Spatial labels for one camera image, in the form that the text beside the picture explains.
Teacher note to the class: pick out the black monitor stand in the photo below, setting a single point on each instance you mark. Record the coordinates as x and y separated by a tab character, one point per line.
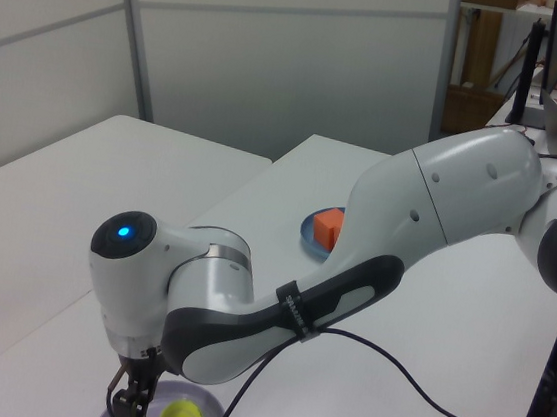
527	76

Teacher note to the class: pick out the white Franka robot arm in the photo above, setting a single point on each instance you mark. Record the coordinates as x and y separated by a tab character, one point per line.
409	208

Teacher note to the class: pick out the blue plate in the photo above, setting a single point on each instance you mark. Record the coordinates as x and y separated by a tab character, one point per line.
307	234

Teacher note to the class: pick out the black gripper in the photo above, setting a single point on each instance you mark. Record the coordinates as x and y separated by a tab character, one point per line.
147	364

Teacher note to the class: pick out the wide cardboard box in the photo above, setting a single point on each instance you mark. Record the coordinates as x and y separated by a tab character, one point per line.
471	109

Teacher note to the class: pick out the purple plate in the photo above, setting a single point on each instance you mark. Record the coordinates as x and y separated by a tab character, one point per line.
215	412

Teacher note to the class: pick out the tall cardboard box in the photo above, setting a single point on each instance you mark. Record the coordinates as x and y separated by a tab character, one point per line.
480	48

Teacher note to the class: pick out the orange foam cube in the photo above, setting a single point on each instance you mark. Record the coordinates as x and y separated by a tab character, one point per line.
327	229

